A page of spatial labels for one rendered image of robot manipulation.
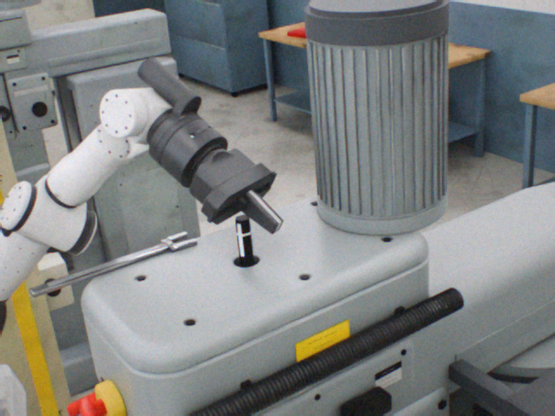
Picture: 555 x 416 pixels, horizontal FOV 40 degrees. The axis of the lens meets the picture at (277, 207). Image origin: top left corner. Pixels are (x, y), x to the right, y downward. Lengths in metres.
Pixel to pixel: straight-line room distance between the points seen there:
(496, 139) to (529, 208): 5.04
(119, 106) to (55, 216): 0.24
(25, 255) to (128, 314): 0.33
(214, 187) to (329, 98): 0.21
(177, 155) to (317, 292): 0.26
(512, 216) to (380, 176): 0.46
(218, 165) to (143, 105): 0.13
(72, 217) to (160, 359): 0.37
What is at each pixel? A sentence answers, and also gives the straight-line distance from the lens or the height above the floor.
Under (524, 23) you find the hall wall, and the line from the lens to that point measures 6.13.
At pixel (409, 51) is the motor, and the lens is 1.04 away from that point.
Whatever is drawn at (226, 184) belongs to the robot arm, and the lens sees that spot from 0.99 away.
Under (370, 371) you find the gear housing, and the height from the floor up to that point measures 1.71.
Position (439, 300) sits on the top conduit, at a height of 1.81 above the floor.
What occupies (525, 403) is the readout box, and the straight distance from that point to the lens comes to 1.08.
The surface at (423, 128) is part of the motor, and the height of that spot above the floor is 2.04.
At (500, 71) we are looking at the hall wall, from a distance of 6.35.
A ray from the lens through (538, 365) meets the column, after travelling 1.43.
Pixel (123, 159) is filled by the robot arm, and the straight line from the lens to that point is 1.14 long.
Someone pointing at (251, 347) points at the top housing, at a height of 1.85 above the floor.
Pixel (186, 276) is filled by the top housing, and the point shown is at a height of 1.89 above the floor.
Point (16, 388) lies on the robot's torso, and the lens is 1.42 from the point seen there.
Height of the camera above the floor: 2.40
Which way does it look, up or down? 25 degrees down
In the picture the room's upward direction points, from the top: 5 degrees counter-clockwise
